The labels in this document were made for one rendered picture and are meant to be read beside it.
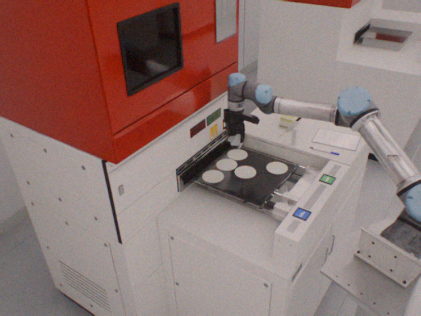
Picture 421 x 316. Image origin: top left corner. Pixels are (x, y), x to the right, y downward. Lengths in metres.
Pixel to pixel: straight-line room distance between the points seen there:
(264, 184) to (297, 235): 0.40
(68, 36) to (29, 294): 1.84
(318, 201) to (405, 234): 0.33
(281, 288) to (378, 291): 0.33
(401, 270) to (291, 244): 0.38
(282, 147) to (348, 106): 0.55
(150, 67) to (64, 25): 0.31
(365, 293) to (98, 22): 1.23
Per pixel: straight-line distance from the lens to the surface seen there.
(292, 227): 1.55
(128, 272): 1.83
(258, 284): 1.66
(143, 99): 1.43
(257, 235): 1.70
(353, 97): 1.56
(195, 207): 1.83
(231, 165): 1.94
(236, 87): 1.73
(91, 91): 1.34
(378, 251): 1.61
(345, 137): 2.10
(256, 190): 1.79
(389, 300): 1.59
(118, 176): 1.52
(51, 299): 2.72
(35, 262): 2.97
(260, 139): 2.04
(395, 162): 1.50
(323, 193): 1.72
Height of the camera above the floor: 2.01
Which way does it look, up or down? 34 degrees down
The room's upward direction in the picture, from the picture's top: 2 degrees counter-clockwise
